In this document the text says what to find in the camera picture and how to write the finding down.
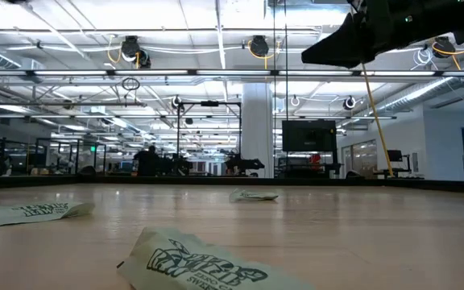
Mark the black wall monitor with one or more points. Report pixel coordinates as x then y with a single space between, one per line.
309 136

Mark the glass walled enclosure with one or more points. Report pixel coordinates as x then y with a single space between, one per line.
77 159

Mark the green stevia sweetener packet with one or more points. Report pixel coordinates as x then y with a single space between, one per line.
34 213
252 195
200 262

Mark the person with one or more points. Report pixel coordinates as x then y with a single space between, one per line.
147 163

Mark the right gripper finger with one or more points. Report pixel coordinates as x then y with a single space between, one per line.
345 44

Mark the small monitor on stand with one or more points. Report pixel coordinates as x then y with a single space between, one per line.
395 156

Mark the long ceiling light bar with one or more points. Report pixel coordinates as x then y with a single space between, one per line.
151 73

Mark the black aluminium table frame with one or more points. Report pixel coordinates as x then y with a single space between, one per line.
232 181

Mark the white building column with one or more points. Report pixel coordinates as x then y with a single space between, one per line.
257 129

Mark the black background rig frame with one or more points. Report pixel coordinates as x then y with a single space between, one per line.
178 129

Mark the black background robot arm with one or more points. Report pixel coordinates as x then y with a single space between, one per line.
244 164

